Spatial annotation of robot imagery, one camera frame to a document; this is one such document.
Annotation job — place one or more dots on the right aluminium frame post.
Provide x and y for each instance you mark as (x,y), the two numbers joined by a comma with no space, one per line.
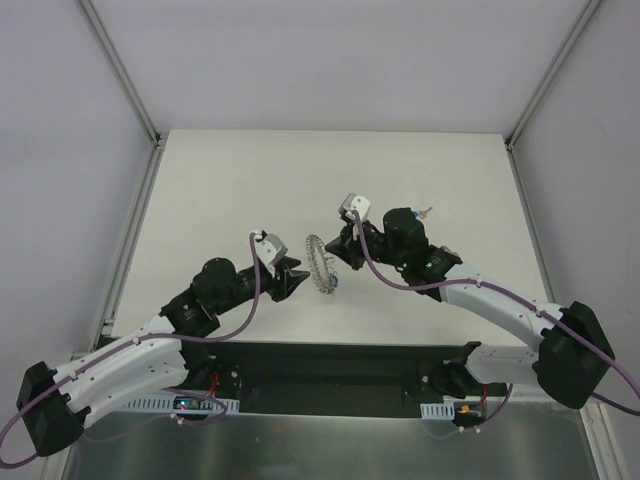
(568,45)

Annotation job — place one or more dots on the left white cable duct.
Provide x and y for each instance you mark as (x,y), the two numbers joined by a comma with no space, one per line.
(165,403)

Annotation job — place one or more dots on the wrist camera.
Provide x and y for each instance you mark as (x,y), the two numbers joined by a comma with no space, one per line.
(354,206)
(269,248)

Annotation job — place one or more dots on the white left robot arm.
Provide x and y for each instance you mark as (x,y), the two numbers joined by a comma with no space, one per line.
(57,404)

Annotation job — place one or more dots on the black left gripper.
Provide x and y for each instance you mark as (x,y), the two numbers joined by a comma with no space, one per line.
(279,279)

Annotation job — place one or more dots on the solid blue tag key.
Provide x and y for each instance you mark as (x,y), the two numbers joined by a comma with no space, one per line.
(422,214)

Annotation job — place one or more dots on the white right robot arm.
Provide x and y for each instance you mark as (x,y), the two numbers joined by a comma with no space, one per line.
(515,325)

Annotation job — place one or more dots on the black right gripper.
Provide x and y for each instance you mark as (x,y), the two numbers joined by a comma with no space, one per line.
(349,240)

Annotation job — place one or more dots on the aluminium frame post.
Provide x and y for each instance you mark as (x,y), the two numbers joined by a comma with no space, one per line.
(118,68)
(568,45)

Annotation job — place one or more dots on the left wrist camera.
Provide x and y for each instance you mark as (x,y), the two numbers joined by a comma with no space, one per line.
(269,248)

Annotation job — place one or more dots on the left aluminium table rail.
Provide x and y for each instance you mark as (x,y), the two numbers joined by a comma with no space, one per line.
(112,298)

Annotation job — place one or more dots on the right white cable duct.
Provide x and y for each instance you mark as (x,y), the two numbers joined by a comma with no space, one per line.
(443,411)

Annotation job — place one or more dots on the left aluminium frame post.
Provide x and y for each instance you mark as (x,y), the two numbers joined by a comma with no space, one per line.
(118,68)

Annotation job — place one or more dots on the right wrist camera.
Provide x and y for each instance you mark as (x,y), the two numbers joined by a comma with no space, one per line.
(354,206)

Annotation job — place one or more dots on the white cable duct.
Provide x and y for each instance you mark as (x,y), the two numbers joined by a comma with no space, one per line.
(165,403)
(443,411)

